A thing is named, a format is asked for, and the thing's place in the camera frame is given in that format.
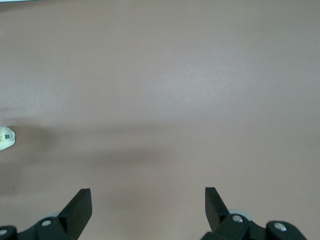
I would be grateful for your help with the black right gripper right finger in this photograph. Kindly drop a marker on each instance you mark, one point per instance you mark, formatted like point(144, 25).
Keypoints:
point(217, 217)

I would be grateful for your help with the clear tennis ball can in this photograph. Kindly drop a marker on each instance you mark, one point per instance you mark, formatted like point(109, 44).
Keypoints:
point(6, 140)

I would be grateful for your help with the brown table cover sheet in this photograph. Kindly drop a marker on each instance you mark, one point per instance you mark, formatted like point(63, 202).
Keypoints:
point(160, 75)

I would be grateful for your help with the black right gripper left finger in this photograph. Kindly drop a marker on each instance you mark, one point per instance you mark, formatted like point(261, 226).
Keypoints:
point(75, 215)

